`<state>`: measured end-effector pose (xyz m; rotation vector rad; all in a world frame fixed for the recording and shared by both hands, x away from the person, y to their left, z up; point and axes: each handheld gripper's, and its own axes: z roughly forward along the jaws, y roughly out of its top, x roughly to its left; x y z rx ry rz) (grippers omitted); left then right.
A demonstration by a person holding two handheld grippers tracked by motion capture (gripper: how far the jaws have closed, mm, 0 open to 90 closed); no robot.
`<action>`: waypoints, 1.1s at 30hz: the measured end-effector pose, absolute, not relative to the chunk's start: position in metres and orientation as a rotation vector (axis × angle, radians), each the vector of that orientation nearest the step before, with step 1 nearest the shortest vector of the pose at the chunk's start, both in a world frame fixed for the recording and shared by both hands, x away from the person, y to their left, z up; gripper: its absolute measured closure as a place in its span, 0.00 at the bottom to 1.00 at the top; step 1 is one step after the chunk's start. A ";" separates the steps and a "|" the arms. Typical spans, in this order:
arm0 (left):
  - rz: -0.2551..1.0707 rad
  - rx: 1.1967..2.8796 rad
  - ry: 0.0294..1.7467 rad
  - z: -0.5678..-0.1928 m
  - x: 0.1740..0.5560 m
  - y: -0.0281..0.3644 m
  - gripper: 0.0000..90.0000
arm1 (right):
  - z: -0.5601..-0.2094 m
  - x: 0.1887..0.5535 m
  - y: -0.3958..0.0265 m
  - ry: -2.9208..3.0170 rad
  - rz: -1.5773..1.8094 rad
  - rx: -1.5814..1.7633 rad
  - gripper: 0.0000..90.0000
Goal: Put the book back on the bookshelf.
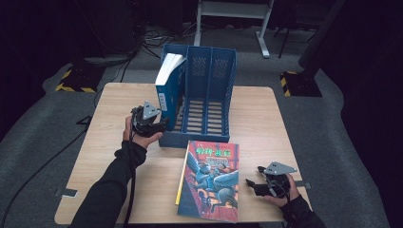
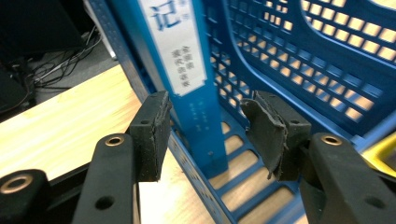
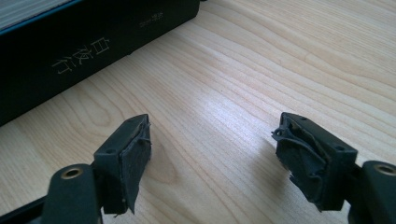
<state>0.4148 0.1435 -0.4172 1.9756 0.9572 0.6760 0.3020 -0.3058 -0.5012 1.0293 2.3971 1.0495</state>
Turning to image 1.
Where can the person's right hand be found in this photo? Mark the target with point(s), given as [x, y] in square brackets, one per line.
[292, 193]

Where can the dark equipment stand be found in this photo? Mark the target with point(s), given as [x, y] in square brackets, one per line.
[107, 60]

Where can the person's left hand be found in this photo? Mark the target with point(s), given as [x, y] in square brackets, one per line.
[144, 142]

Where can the red and blue illustrated book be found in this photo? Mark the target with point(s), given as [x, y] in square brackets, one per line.
[209, 183]

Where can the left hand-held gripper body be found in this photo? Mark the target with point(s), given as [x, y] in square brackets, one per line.
[144, 125]

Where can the grey table bracket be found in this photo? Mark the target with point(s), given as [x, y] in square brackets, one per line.
[305, 184]
[68, 192]

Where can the white desk frame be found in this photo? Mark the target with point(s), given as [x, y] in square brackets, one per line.
[231, 9]

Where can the blue book with mountain cover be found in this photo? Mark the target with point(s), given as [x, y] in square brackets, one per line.
[169, 95]

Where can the black stand pole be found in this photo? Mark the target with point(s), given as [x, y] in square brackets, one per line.
[320, 34]

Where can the black and yellow striped base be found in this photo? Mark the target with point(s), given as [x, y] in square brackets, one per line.
[304, 85]
[82, 79]

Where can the thin black tripod legs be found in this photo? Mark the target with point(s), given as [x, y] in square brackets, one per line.
[285, 42]

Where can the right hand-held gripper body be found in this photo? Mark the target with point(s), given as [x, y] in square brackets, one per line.
[278, 183]

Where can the blue plastic file rack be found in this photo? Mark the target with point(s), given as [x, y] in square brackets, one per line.
[218, 95]

